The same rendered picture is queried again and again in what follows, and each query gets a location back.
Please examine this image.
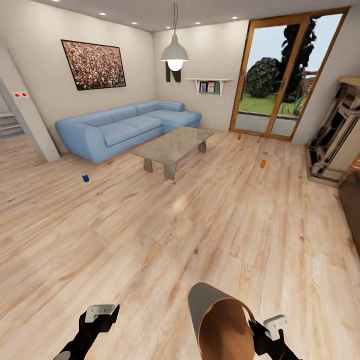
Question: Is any trash can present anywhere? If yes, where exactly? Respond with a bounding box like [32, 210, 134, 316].
[188, 282, 257, 360]

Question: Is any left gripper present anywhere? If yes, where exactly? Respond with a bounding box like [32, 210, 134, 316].
[78, 305, 120, 345]

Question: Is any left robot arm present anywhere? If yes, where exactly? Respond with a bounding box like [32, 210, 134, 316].
[53, 304, 120, 360]

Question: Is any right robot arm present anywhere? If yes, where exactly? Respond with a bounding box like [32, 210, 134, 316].
[248, 314, 300, 360]

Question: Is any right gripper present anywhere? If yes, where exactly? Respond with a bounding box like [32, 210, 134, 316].
[248, 319, 292, 360]

